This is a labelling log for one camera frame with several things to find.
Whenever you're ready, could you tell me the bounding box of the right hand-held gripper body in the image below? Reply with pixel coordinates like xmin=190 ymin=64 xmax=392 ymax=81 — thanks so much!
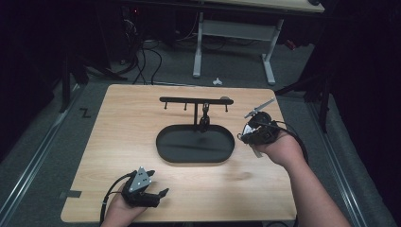
xmin=236 ymin=96 xmax=282 ymax=159

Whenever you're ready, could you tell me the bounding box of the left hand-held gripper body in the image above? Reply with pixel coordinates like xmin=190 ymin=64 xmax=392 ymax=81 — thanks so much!
xmin=120 ymin=166 xmax=161 ymax=209

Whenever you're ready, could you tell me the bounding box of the black key rack with tray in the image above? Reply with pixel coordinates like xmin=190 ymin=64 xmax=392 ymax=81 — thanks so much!
xmin=155 ymin=96 xmax=235 ymax=165

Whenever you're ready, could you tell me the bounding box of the black car key fob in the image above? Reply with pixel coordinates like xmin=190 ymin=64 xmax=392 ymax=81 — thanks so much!
xmin=199 ymin=102 xmax=212 ymax=132

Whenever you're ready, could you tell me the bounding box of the person's right hand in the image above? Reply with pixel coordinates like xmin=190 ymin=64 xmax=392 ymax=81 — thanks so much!
xmin=251 ymin=131 xmax=306 ymax=168

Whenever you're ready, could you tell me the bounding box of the person's left hand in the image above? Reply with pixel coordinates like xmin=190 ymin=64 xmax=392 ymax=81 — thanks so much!
xmin=100 ymin=189 xmax=148 ymax=227

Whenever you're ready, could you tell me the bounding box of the black tape strip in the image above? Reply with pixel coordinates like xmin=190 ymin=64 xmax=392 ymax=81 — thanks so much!
xmin=59 ymin=189 xmax=83 ymax=200

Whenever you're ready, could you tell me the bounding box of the black tripod stand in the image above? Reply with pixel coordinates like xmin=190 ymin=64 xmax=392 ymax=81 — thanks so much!
xmin=59 ymin=51 xmax=129 ymax=114
xmin=273 ymin=60 xmax=336 ymax=134

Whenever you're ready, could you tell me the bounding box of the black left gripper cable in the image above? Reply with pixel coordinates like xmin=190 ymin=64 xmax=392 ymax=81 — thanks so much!
xmin=98 ymin=170 xmax=138 ymax=227

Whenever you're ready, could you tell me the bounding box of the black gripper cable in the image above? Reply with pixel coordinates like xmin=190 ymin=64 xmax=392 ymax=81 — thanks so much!
xmin=98 ymin=170 xmax=138 ymax=227
xmin=264 ymin=120 xmax=310 ymax=166

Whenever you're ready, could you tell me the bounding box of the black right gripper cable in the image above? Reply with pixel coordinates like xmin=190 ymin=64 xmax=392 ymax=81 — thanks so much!
xmin=264 ymin=120 xmax=310 ymax=166

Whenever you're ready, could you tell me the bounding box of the metal floor rail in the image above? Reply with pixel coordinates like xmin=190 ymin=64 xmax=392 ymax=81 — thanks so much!
xmin=0 ymin=84 xmax=83 ymax=220
xmin=306 ymin=102 xmax=369 ymax=227

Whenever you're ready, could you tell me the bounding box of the white metal frame desk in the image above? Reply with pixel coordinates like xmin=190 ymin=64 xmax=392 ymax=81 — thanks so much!
xmin=192 ymin=0 xmax=325 ymax=87

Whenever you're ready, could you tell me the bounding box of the bundle of black floor cables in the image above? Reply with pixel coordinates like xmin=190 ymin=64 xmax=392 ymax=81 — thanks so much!
xmin=117 ymin=18 xmax=164 ymax=86

